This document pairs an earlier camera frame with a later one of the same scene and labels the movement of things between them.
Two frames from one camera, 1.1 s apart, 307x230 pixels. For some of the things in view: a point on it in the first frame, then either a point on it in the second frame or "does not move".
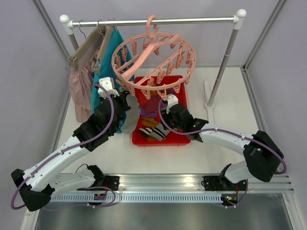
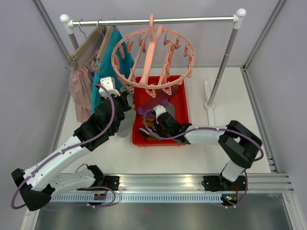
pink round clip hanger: x=154 y=63 does not move
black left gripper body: x=123 y=106 does not move
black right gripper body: x=169 y=120 -> x=162 y=132
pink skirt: x=81 y=82 does not move
